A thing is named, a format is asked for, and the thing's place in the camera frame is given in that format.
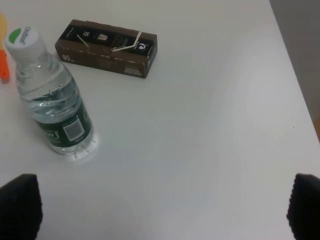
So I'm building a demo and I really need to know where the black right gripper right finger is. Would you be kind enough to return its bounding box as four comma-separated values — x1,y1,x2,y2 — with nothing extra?
286,173,320,240

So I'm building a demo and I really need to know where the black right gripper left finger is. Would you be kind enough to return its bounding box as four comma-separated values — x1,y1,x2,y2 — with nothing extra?
0,173,43,240

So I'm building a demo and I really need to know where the clear water bottle green label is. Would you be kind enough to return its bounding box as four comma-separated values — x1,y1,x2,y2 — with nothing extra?
4,26,94,155

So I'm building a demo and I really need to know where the dark brown carton box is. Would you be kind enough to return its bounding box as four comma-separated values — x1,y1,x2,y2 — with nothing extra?
55,19,158,79

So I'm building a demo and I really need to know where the wooden spatula orange handle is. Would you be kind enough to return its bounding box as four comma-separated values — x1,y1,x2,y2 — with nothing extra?
0,13,10,84

